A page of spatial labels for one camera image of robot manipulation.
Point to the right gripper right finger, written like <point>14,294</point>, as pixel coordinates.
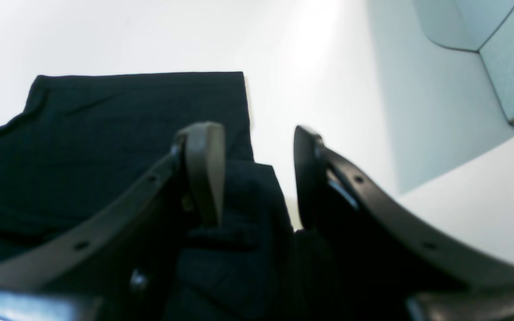
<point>392,265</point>

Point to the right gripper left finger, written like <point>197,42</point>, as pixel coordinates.
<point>119,265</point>

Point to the black T-shirt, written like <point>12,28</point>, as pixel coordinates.
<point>81,141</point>

